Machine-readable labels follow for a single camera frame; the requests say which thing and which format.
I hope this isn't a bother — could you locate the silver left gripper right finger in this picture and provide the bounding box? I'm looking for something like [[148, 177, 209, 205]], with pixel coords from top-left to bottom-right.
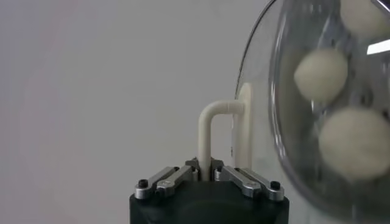
[[210, 157, 286, 203]]

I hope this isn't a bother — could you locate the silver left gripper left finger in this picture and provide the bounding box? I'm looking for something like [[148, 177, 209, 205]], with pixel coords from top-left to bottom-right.
[[133, 157, 200, 200]]

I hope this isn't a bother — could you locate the white steamed baozi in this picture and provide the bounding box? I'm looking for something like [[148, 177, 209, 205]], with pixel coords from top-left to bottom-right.
[[317, 106, 390, 181], [339, 0, 390, 39], [293, 47, 349, 103]]

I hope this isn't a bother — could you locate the glass pot lid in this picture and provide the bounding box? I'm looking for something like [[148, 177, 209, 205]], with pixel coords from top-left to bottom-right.
[[197, 0, 390, 224]]

